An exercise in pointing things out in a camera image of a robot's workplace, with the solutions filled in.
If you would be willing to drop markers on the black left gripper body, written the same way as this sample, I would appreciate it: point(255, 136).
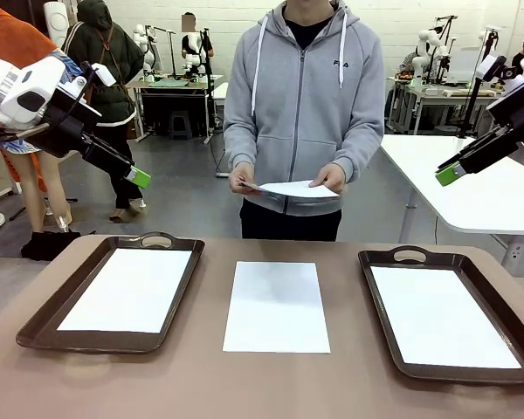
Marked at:
point(67, 126)

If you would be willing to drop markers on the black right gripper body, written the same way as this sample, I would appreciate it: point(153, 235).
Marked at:
point(521, 115)

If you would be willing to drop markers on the right gripper finger with green tip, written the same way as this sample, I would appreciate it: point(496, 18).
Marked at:
point(484, 159)
point(471, 148)

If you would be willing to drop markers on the left gripper finger with green tip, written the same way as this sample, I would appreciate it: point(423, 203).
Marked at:
point(113, 153)
point(113, 166)

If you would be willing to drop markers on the white A4 sheet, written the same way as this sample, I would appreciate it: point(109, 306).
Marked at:
point(441, 318)
point(126, 292)
point(277, 310)

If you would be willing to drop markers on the white A4 paper stack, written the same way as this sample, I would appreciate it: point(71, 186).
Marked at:
point(297, 190)

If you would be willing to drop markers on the person's right forearm grey sleeve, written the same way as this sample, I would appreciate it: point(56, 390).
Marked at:
point(240, 144)

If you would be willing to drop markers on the person's left forearm grey sleeve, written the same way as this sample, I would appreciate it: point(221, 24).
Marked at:
point(360, 146)

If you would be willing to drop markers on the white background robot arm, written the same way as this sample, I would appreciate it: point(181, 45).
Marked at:
point(428, 48)
point(193, 52)
point(145, 52)

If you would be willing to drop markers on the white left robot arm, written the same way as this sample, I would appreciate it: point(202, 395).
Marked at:
point(22, 87)

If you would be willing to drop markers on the person's right hand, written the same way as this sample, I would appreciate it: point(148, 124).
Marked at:
point(242, 176)

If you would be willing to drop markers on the person's left hand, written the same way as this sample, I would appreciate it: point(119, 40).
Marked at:
point(334, 176)

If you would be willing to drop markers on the white side table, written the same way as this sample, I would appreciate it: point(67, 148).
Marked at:
point(454, 196)

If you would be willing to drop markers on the black tripod stand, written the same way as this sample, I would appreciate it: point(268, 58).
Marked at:
point(476, 100)

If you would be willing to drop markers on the background work desk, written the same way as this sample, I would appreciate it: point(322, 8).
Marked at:
point(445, 94)
point(174, 87)

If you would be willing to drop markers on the grey stool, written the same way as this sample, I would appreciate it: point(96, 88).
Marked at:
point(181, 124)

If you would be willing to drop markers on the person in dark green coat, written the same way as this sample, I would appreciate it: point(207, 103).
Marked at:
point(109, 57)

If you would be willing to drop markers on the black bag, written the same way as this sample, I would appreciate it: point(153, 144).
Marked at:
point(48, 246)

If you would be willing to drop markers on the person in black T-shirt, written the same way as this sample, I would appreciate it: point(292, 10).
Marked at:
point(207, 43)

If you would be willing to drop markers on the brown plastic tray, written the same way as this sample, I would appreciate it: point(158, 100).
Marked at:
point(39, 323)
point(380, 305)

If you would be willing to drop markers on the person in grey hoodie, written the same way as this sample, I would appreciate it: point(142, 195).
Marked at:
point(301, 100)

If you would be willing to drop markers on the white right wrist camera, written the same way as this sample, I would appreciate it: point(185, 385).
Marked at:
point(489, 67)

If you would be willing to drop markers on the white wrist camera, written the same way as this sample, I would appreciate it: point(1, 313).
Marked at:
point(105, 75)
point(489, 67)

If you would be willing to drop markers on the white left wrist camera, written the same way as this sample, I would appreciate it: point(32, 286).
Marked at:
point(105, 75)

